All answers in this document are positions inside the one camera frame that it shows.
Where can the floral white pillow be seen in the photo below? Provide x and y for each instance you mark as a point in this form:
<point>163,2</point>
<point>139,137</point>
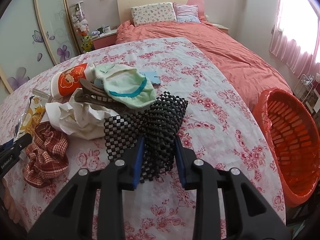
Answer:
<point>153,13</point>

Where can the orange plastic laundry basket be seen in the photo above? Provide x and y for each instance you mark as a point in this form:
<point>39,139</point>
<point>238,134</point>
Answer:
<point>293,138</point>

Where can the salmon pink bed duvet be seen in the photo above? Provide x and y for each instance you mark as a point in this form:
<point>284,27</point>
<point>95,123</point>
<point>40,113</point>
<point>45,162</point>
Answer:
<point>248,73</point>

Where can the pink white nightstand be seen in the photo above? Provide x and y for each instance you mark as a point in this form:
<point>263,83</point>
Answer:
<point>105,40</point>

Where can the red paper cup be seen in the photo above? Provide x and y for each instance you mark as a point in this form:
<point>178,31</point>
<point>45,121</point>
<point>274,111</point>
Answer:
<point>66,82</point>

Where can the yellow snack packet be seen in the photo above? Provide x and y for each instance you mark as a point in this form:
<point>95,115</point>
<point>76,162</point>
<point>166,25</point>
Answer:
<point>31,117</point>

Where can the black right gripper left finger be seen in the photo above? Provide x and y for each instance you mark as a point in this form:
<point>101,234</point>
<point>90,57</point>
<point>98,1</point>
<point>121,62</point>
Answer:
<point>70,213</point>

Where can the floral sliding wardrobe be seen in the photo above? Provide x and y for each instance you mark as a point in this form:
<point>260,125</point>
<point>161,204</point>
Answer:
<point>35,36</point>

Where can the plush toy display tube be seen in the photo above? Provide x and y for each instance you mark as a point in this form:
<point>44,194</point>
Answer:
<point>81,27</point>

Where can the pink window curtain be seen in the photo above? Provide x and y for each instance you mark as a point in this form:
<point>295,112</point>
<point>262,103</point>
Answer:
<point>295,38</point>

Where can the black white checkered mesh cloth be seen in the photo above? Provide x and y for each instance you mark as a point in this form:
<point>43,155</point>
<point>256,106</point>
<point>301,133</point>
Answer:
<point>159,125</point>

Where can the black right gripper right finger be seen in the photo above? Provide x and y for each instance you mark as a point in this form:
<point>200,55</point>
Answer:
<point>248,214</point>

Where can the white mug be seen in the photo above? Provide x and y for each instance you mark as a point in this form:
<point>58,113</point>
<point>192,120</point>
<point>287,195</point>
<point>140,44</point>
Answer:
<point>106,28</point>

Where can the far side nightstand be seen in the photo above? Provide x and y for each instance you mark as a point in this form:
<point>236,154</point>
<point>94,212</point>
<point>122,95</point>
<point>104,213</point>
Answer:
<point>221,27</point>

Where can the pink striped pillow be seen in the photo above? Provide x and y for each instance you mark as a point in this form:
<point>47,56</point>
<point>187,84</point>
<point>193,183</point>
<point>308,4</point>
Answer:
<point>187,13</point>

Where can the mint green baby cap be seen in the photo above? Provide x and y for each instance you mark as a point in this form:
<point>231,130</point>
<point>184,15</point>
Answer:
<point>126,85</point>

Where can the red checkered scrunchie cloth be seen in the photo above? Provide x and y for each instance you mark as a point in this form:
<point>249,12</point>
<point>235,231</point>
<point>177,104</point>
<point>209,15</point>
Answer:
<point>47,156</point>

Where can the white wire rack shelf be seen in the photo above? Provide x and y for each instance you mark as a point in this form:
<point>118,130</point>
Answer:
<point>307,92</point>

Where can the floral pink white tablecloth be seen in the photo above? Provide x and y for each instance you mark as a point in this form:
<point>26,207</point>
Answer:
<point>217,126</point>

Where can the light blue small card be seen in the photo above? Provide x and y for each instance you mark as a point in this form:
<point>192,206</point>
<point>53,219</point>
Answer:
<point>153,77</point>

